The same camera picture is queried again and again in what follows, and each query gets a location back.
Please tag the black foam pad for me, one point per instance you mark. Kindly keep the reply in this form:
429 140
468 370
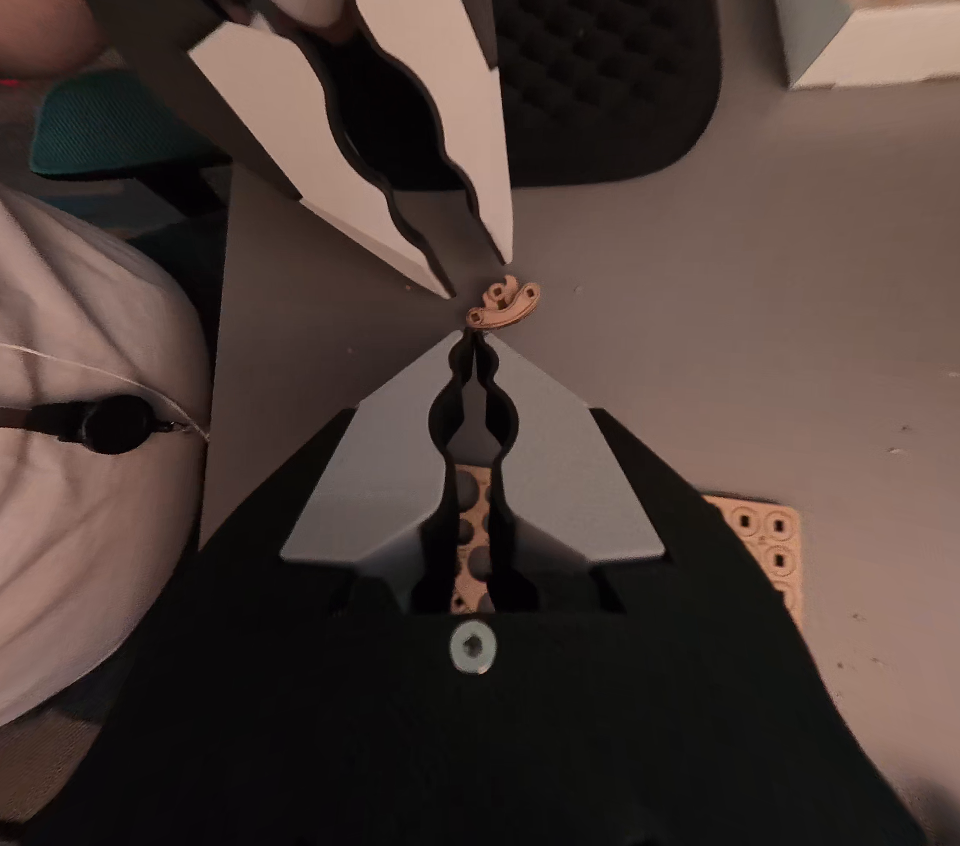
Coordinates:
600 35

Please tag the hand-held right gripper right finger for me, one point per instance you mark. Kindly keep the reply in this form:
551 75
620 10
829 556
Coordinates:
577 486

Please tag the teal chair seat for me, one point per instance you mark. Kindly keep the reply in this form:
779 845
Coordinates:
97 125

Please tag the laser-cut wooden part sheet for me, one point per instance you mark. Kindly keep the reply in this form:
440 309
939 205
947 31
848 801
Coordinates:
763 540

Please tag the person's white t-shirt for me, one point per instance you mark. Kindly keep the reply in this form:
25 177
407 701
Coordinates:
90 546

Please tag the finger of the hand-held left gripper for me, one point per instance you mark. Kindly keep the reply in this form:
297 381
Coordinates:
292 118
442 58

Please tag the small light wooden part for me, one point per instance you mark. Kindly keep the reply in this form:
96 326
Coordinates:
506 313

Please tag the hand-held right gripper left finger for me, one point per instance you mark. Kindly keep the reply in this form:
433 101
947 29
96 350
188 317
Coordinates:
367 486

